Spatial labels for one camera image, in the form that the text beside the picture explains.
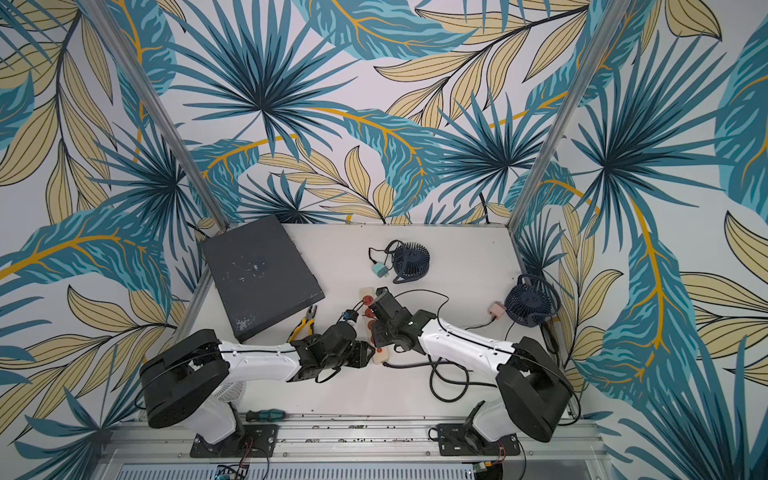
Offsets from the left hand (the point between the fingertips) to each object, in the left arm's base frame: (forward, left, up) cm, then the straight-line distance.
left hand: (368, 354), depth 86 cm
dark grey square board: (+25, +37, +2) cm, 45 cm away
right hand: (+1, +1, +5) cm, 5 cm away
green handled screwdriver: (-16, +25, +1) cm, 30 cm away
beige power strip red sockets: (+19, +1, +1) cm, 20 cm away
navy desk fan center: (+31, -13, +4) cm, 34 cm away
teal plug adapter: (+30, -2, 0) cm, 30 cm away
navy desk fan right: (+15, -50, +4) cm, 52 cm away
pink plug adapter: (+15, -40, 0) cm, 43 cm away
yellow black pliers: (+10, +19, -1) cm, 22 cm away
